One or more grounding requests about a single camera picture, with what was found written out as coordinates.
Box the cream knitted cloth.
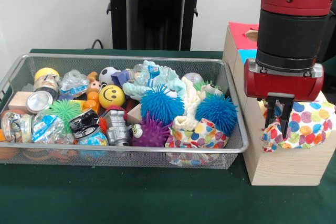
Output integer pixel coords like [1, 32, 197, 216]
[173, 77, 211, 132]

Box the black cable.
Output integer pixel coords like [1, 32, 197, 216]
[90, 39, 106, 50]

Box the blue spiky ball with eyes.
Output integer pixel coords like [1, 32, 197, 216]
[140, 84, 186, 126]

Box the white baseball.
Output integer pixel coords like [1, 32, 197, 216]
[182, 73, 205, 86]

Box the purple spiky toy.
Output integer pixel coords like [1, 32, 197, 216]
[132, 112, 173, 148]

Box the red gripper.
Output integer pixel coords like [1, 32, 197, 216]
[243, 58, 325, 140]

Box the wooden box with three holes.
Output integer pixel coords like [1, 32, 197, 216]
[222, 22, 336, 187]

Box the silver mesh bin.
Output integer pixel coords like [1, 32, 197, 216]
[0, 53, 249, 170]

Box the green spiky ball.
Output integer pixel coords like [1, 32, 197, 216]
[47, 99, 82, 132]

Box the yellow smiley ball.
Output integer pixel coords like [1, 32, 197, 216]
[98, 84, 126, 109]

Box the black and white soccer ball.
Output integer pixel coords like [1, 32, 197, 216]
[99, 66, 123, 88]

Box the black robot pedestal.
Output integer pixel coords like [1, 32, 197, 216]
[101, 0, 212, 51]

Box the dark green table cloth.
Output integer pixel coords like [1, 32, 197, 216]
[0, 48, 336, 224]

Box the light blue knitted cloth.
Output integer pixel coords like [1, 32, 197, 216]
[122, 60, 187, 101]

